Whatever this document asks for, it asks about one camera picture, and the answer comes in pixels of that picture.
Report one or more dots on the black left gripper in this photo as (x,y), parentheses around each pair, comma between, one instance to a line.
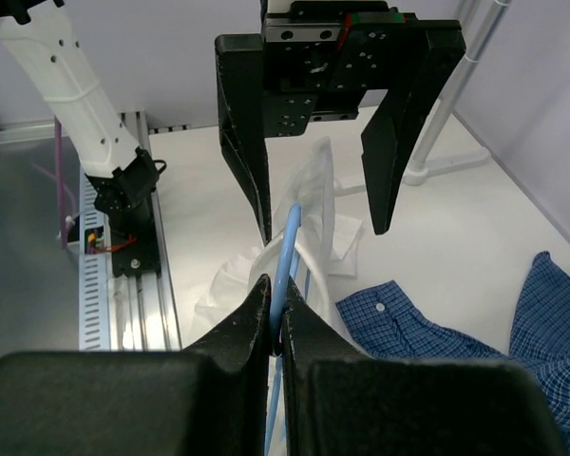
(321,58)

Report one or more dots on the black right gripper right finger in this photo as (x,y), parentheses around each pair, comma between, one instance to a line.
(339,401)

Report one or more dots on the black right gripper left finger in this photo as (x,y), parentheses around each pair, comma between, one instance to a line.
(208,399)

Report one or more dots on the light blue hanger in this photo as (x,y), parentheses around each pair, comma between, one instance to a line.
(286,268)

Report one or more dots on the white shirt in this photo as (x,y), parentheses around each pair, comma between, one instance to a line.
(326,242)

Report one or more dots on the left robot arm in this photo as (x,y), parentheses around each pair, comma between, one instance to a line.
(39,35)

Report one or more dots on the white clothes rack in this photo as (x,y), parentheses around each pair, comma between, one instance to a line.
(420,167)

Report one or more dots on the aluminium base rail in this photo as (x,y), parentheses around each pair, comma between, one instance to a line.
(142,309)

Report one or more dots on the perforated cable duct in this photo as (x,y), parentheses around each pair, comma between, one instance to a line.
(94,327)

